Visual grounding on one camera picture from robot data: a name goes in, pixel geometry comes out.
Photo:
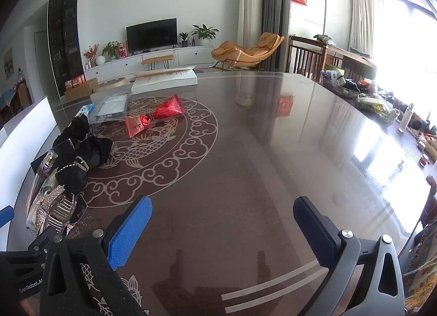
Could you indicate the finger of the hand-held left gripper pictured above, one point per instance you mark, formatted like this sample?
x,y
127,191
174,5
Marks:
x,y
6,218
46,242

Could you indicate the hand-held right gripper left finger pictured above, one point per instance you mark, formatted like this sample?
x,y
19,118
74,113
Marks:
x,y
129,232

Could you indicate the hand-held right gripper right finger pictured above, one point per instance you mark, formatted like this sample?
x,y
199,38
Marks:
x,y
315,234

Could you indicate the silver rhinestone hair clip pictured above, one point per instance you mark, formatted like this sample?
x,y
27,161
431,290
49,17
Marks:
x,y
47,208

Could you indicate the beige claw hair clip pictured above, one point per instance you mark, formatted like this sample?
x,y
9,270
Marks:
x,y
63,211

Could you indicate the glass perfume bottle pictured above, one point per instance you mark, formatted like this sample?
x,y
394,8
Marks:
x,y
47,165

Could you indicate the dark box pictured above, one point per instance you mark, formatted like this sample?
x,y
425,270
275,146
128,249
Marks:
x,y
63,147

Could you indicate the red foil packet gold emblem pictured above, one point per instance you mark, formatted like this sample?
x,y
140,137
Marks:
x,y
138,125

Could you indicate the clear plastic package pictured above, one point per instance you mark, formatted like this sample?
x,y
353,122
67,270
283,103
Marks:
x,y
111,106

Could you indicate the blue white ointment box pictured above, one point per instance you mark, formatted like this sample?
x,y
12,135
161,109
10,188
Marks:
x,y
87,109

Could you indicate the plain red foil packet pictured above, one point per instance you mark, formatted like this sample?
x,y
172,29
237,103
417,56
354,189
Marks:
x,y
169,107

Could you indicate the floral patterned cloth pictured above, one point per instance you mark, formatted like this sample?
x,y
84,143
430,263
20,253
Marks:
x,y
421,275

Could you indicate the wooden side cabinet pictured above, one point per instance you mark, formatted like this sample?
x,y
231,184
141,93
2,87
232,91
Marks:
x,y
24,92

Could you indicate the pile of assorted packets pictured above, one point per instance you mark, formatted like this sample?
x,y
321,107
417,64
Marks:
x,y
374,106

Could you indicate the white mug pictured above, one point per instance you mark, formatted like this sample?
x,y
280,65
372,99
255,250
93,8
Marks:
x,y
393,114

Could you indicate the white bottle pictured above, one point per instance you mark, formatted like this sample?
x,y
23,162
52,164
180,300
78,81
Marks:
x,y
405,117

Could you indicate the brown cardboard box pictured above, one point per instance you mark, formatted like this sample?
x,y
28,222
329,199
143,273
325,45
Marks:
x,y
85,88

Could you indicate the red printed cartons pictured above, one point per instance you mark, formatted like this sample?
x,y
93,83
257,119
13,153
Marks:
x,y
75,82

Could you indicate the white flat carton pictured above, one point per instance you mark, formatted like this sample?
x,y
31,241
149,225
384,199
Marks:
x,y
164,82

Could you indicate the white round vase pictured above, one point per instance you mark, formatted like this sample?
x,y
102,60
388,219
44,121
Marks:
x,y
100,60

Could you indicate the wooden stool with metal legs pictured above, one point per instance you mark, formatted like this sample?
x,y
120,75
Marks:
x,y
157,59

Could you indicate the dark wooden bench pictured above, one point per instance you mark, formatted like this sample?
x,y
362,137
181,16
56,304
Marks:
x,y
351,59

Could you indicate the dark wooden chair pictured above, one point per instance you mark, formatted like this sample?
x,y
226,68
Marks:
x,y
304,56

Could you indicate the red flower arrangement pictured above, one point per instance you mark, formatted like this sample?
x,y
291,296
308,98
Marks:
x,y
90,54

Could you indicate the bushy potted green plant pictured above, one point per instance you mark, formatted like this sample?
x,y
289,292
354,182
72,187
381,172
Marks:
x,y
111,50

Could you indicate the white television cabinet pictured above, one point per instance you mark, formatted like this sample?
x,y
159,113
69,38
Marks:
x,y
194,56

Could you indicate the dark glass display cabinet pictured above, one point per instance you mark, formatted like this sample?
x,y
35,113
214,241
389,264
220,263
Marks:
x,y
66,39

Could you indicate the orange lounge chair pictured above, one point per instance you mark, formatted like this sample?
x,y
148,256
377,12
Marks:
x,y
245,53

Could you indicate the grey green cloth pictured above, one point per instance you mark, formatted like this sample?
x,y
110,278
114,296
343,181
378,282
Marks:
x,y
324,39

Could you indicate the black television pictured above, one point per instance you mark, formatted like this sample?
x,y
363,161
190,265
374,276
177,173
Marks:
x,y
152,35

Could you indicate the small potted green plant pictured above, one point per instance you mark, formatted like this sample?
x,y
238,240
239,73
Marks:
x,y
184,38

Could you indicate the large potted green plant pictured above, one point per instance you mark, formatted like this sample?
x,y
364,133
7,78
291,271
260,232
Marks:
x,y
204,33

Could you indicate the grey curtain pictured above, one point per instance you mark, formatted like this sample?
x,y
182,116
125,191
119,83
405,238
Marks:
x,y
271,12

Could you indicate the white sheer curtain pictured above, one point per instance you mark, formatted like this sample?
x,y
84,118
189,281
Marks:
x,y
368,12

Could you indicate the covered standing air conditioner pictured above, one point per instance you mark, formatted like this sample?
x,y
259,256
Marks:
x,y
250,15

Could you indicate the framed wall picture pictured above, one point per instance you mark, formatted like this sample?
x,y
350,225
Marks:
x,y
9,63

